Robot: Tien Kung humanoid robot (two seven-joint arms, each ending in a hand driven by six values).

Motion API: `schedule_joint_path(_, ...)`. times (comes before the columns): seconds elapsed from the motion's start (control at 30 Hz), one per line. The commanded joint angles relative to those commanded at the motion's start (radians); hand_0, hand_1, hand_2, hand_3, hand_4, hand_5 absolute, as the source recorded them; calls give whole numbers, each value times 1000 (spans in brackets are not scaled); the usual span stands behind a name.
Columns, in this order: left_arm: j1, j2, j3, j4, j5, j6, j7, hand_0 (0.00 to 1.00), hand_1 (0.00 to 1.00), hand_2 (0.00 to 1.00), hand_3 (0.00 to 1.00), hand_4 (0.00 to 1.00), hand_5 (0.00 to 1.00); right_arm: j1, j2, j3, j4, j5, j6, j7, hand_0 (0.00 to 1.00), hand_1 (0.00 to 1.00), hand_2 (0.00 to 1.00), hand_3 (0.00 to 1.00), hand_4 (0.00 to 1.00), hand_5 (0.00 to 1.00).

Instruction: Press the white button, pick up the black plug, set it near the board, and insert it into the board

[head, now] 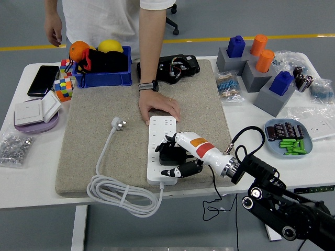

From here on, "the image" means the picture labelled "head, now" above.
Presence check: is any black plug adapter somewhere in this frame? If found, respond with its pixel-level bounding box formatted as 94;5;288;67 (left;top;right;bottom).
159;146;188;166

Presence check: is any open black electronic device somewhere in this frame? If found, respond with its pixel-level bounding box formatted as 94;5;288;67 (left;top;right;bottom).
136;54;201;84

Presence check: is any black adapter cord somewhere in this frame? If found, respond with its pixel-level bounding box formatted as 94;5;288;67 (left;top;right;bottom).
186;154;238;222

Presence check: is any white power strip cord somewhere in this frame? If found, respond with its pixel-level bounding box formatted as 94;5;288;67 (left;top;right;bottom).
86;117;165;218

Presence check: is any thin black hanging cable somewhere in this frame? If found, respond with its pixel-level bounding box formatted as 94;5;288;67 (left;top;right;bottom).
234;195;240;251

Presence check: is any grey-brown mat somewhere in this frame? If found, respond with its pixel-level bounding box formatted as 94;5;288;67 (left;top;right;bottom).
54;59;241;198

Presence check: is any black capacitor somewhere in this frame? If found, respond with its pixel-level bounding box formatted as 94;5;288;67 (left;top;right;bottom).
266;125;278;142
294;124;306;140
273;122;287;138
284;121;296;138

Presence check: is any bag of tan blue resistors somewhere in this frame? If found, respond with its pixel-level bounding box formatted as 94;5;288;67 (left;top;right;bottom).
214;71;247;103

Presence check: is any bundle of large black capacitors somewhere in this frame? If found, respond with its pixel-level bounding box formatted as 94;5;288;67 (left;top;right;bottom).
292;66;315;93

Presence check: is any black drawstring pouch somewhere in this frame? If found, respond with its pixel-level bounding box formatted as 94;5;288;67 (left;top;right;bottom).
64;48;129;88

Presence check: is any person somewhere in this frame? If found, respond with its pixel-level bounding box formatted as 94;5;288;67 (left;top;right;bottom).
61;0;176;61

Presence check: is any blue square peg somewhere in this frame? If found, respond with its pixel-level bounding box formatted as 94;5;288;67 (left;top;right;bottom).
269;70;294;97
226;35;246;59

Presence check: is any orange cylinder peg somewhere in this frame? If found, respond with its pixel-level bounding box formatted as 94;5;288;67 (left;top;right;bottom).
254;49;275;73
249;33;269;56

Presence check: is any black office chair base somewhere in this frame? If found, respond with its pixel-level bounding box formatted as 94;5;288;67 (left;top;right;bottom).
166;4;180;36

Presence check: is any person's left hand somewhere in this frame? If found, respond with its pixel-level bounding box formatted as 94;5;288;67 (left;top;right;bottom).
138;90;182;126

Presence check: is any purple round plate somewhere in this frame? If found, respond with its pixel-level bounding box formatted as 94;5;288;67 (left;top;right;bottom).
13;98;61;135

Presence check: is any white table leg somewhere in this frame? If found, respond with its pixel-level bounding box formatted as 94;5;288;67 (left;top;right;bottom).
70;204;89;251
263;224;283;242

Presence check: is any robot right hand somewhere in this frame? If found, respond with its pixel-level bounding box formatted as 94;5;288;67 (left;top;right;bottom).
154;131;236;179

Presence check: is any orange fruit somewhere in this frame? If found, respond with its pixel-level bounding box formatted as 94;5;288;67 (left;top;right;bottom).
69;40;91;63

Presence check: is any black smartphone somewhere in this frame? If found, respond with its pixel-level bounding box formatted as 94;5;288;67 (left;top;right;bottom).
27;65;60;97

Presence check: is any yellow lemon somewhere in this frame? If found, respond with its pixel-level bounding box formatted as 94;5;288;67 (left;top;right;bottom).
98;39;124;54

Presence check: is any white power strip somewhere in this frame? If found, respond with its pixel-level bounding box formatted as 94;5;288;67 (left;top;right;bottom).
146;116;178;186

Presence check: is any grey foam block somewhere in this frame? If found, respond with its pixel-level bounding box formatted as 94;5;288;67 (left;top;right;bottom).
216;46;253;77
253;77;298;118
241;58;278;93

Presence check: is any light blue tray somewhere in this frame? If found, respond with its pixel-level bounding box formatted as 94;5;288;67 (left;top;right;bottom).
263;118;314;159

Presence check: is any white socket panel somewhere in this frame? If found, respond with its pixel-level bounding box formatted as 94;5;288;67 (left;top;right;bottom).
307;119;335;141

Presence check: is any colourful puzzle cube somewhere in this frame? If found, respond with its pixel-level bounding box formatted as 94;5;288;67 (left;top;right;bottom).
59;59;77;81
53;77;74;102

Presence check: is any black table control panel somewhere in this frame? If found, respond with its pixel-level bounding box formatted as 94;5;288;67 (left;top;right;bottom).
293;185;335;194

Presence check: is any grey black wristwatch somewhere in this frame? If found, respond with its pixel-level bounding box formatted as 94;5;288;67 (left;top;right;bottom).
138;79;159;92

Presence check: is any bag of metal nuts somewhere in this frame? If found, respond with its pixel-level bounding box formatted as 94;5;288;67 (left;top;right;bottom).
0;130;35;168

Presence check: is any blue plastic bin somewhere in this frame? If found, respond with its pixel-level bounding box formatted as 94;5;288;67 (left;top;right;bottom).
72;45;133;88

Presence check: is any person's right hand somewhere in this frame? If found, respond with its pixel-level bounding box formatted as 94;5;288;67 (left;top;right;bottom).
43;13;63;48

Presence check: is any white wall switch panel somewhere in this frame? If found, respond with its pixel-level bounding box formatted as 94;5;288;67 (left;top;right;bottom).
14;100;44;127
41;90;62;124

